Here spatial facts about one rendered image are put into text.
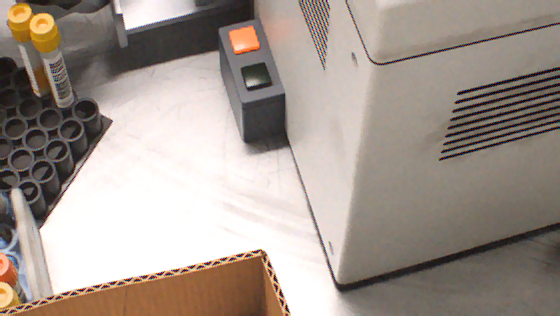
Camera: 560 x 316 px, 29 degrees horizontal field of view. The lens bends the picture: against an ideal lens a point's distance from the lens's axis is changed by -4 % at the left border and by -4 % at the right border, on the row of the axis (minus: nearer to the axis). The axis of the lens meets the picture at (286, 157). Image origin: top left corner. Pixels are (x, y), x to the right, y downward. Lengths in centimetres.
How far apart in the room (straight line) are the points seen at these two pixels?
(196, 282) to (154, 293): 2
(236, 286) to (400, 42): 17
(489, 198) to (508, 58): 16
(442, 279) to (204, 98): 20
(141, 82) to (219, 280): 24
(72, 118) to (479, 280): 28
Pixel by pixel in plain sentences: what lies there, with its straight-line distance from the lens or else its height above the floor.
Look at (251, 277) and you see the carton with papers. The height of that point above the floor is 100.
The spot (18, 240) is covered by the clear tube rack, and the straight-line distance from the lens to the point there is 64.
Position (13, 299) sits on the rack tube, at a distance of 58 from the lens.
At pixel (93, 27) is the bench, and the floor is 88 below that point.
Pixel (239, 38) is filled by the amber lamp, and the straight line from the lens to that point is 71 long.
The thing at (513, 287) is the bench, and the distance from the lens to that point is 71.
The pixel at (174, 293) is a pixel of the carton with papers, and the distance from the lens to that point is 56.
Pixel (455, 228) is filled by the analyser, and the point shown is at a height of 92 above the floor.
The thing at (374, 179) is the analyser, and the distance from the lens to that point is 56.
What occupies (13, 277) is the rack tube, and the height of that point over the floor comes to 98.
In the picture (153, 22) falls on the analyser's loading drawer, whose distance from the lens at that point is 74.
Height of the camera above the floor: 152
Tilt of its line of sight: 62 degrees down
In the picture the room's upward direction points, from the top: 2 degrees clockwise
